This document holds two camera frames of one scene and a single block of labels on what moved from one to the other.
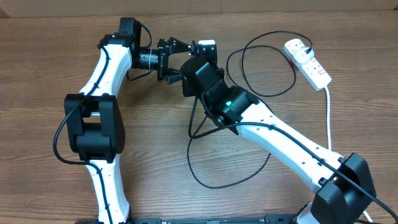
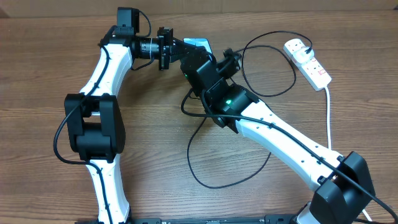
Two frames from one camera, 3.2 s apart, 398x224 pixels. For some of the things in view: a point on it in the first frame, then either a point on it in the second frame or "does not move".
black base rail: x=268 y=219 does not move
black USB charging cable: x=190 y=167 to x=263 y=96
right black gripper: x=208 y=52 to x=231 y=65
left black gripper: x=173 y=45 to x=168 y=45
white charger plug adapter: x=300 y=56 does not move
